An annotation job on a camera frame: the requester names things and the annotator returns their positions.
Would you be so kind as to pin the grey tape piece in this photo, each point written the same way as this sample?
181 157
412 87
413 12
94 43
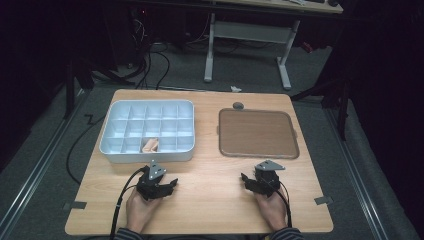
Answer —
75 205
323 200

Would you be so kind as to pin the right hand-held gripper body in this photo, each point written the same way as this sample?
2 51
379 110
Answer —
266 183

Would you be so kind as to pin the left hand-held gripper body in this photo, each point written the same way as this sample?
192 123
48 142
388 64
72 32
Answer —
150 188

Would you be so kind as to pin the brown wooden tray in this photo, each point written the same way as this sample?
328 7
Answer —
256 133

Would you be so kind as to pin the white divided storage box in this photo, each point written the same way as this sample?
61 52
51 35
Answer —
115 151

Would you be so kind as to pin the metal floor rail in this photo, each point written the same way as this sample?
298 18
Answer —
356 173
40 166

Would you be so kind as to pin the person's right hand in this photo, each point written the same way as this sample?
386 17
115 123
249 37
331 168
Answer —
275 213

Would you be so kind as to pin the white paper scrap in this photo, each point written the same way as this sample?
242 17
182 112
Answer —
235 89

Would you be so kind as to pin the peach ankle sock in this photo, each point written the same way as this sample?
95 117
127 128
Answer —
150 145

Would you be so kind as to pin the person's left hand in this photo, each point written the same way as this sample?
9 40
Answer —
138 213

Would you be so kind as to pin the white-framed wooden desk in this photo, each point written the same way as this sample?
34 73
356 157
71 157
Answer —
253 32

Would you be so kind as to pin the small red item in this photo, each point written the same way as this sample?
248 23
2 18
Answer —
307 47

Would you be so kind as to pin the grey round cap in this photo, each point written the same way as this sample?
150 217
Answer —
238 106

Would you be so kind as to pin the black stand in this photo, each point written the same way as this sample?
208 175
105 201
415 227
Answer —
342 110
69 90

